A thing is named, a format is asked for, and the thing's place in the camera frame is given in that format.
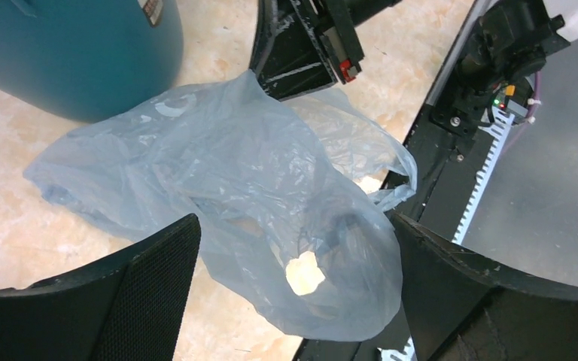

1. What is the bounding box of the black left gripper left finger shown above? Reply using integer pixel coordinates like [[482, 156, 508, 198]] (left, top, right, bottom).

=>
[[0, 214, 201, 360]]

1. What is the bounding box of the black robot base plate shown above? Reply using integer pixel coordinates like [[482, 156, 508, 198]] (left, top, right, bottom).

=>
[[291, 0, 572, 361]]

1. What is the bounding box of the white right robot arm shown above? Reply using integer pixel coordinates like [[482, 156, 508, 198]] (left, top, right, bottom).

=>
[[249, 0, 578, 102]]

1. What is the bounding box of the teal plastic trash bin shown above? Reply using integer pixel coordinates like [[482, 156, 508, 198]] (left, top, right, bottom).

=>
[[0, 0, 184, 123]]

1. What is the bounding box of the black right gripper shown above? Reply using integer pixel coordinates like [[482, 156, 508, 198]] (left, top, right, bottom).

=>
[[249, 0, 396, 101]]

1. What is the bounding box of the translucent blue trash bag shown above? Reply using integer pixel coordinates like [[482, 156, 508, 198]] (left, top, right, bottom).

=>
[[23, 71, 417, 341]]

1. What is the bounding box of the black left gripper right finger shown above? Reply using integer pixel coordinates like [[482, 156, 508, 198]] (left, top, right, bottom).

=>
[[392, 214, 578, 360]]

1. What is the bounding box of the white toothed cable rail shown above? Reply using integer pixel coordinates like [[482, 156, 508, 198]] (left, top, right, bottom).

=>
[[379, 107, 517, 361]]

